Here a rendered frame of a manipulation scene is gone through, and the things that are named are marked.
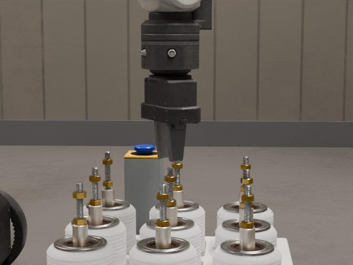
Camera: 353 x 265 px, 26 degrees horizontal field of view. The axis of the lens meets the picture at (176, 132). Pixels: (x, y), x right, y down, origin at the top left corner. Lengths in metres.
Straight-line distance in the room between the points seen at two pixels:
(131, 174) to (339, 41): 2.27
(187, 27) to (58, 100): 2.54
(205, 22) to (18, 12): 2.54
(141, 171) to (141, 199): 0.05
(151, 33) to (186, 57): 0.06
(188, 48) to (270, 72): 2.45
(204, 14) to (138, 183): 0.42
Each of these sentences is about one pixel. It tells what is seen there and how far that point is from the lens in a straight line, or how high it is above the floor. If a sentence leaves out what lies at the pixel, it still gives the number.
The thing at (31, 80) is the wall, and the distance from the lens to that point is 3.65.
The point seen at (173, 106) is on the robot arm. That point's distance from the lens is 1.12.
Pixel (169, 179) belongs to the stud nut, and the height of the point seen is 0.32.
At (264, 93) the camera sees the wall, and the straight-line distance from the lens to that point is 3.58.
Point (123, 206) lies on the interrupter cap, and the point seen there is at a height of 0.25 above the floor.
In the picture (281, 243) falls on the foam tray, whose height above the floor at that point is 0.18.
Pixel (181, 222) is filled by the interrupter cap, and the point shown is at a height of 0.25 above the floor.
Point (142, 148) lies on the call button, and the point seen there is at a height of 0.33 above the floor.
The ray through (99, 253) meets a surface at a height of 0.25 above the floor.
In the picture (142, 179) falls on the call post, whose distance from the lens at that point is 1.45.
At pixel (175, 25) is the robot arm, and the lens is 1.12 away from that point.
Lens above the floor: 0.56
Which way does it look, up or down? 8 degrees down
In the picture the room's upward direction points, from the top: straight up
